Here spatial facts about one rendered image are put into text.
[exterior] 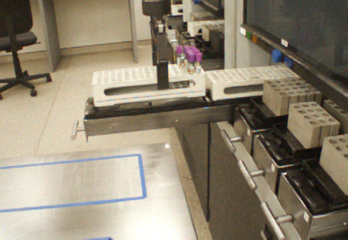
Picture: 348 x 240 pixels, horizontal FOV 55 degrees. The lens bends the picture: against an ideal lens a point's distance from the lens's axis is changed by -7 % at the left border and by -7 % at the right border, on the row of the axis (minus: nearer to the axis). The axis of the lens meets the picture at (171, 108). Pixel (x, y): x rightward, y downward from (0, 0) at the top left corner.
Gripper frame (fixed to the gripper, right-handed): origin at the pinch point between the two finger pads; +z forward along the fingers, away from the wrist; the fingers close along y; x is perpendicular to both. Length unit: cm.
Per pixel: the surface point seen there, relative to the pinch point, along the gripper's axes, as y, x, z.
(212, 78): 1.2, 14.1, 2.2
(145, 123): 6.6, -5.3, 11.0
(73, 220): 46, -20, 7
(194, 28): -66, 24, 3
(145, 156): 29.1, -7.0, 6.9
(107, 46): -350, -29, 82
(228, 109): 6.7, 17.3, 9.4
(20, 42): -227, -102, 37
